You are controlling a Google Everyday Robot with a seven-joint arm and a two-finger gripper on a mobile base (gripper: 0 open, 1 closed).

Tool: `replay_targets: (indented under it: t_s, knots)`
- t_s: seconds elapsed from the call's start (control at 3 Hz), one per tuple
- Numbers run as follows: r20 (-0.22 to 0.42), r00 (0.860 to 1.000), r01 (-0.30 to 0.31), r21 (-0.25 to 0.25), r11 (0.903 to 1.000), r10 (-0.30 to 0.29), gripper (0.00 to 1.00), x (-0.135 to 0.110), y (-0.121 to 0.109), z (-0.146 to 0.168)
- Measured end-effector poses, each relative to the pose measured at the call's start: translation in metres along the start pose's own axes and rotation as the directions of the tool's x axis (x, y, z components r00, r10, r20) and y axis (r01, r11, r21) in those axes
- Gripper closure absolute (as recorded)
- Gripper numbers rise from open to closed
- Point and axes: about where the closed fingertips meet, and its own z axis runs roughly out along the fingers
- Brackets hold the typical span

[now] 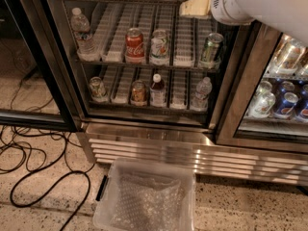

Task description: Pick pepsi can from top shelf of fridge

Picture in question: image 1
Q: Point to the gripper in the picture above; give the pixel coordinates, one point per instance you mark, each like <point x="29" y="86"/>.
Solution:
<point x="223" y="8"/>

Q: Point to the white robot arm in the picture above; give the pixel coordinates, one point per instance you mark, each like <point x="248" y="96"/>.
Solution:
<point x="287" y="16"/>

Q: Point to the white green soda can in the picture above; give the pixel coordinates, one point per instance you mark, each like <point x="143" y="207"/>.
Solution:
<point x="159" y="50"/>

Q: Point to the red coca-cola can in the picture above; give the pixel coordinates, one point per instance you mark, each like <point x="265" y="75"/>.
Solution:
<point x="134" y="46"/>

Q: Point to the stainless steel fridge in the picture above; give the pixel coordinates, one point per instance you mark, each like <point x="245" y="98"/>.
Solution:
<point x="176" y="134"/>

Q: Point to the orange brown can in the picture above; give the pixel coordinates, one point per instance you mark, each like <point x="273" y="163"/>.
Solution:
<point x="139" y="93"/>

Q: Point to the right glass fridge door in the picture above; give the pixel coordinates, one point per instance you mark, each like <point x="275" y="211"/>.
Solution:
<point x="267" y="133"/>

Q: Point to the green patterned can lower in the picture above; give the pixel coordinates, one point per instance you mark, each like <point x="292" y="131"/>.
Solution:
<point x="97" y="90"/>

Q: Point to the open glass fridge door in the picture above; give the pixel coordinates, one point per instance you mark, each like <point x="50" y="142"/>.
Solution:
<point x="34" y="86"/>

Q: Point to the brown tea bottle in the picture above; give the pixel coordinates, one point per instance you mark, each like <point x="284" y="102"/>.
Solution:
<point x="157" y="91"/>

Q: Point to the clear water bottle lower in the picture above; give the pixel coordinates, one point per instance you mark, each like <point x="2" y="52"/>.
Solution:
<point x="201" y="95"/>

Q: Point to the clear water bottle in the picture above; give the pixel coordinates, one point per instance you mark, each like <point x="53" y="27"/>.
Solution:
<point x="201" y="95"/>
<point x="80" y="25"/>

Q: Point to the clear water bottle upper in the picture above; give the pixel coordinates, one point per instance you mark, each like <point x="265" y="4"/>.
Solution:
<point x="80" y="25"/>

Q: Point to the clear plastic bin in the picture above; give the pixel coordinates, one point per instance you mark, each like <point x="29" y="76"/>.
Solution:
<point x="109" y="196"/>

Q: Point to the bubble wrap sheet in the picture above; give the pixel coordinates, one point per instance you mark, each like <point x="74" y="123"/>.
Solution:
<point x="148" y="204"/>

